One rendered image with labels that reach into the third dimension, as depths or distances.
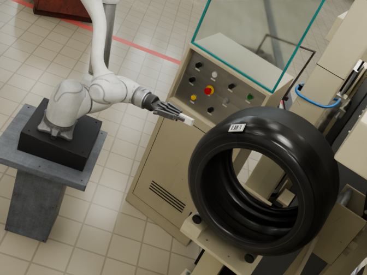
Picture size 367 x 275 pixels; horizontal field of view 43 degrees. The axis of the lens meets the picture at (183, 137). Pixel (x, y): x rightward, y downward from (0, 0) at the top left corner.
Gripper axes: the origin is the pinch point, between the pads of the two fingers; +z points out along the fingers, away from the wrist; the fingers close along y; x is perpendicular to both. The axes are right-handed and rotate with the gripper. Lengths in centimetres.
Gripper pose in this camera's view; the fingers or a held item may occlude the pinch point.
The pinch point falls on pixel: (185, 119)
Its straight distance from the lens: 201.4
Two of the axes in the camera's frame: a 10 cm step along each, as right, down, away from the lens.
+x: -2.3, 8.4, 5.0
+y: 5.0, -3.4, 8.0
